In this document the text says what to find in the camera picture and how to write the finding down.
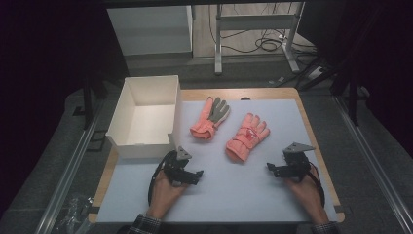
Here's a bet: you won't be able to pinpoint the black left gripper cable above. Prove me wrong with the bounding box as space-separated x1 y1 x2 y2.
147 149 178 208

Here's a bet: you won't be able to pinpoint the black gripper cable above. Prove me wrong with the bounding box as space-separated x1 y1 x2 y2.
147 149 178 208
306 164 326 208

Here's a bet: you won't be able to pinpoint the pink glove with grey palm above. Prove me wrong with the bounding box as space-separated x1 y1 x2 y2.
189 97 231 141

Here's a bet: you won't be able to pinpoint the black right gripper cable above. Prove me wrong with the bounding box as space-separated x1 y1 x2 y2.
306 164 326 208

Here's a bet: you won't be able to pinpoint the dark curtain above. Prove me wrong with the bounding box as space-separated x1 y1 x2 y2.
0 0 130 215
296 0 413 159

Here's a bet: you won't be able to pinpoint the white cabinet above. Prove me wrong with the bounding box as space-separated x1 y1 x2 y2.
106 4 195 57

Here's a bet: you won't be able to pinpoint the white box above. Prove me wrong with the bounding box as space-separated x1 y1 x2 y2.
105 75 182 160

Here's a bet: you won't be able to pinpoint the pink glove with red print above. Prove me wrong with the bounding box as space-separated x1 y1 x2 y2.
225 112 271 163

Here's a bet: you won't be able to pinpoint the black floor bracket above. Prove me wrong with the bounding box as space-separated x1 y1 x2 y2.
87 130 107 152

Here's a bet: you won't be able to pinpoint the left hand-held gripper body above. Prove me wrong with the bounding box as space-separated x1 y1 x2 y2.
162 145 193 188

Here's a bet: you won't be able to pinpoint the person's right hand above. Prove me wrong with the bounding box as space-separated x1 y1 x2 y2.
284 165 329 224

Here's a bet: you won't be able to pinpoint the black stand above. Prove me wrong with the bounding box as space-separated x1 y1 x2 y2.
81 75 109 131
330 62 362 128

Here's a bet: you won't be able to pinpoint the black floor cables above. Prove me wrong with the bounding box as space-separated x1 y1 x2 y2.
207 2 319 56

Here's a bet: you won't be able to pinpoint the person's left hand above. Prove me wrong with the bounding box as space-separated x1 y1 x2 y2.
147 169 189 219

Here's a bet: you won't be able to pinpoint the aluminium rail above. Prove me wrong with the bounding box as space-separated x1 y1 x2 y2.
333 96 413 234
33 99 105 234

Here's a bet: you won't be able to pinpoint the white power strip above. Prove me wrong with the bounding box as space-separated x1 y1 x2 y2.
306 65 324 81

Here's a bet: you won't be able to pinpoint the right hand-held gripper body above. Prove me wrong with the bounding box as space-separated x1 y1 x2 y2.
282 141 317 183

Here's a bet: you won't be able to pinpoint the clear plastic bag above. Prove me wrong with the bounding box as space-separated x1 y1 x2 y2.
54 192 95 234

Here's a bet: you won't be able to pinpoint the grey metal desk frame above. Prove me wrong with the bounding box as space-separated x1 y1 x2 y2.
213 1 307 76

